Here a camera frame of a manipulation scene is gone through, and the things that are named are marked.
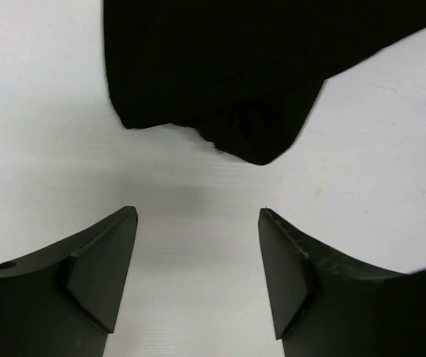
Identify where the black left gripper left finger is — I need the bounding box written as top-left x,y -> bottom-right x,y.
0,206 -> 138,357

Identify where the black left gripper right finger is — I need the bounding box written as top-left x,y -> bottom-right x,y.
258,208 -> 426,357

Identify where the black skirt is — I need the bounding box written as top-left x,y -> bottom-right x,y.
103,0 -> 426,165

